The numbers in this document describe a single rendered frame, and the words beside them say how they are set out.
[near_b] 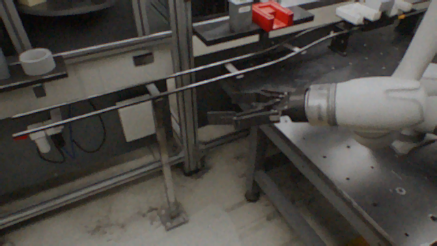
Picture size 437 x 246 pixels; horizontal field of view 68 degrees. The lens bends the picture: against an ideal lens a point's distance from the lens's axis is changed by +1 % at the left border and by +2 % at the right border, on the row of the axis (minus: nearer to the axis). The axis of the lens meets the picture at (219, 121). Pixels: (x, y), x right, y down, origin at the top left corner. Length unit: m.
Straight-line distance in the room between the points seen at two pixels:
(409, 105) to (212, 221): 1.29
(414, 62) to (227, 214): 1.23
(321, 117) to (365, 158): 0.54
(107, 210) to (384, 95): 1.54
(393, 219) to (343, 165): 0.22
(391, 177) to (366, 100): 0.55
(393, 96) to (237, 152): 1.51
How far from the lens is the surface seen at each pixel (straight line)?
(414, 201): 1.14
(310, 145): 1.18
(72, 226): 1.89
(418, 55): 0.85
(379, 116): 0.66
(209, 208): 1.80
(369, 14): 1.78
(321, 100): 0.67
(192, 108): 1.63
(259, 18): 1.41
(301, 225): 1.49
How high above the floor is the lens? 1.47
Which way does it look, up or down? 40 degrees down
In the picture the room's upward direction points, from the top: straight up
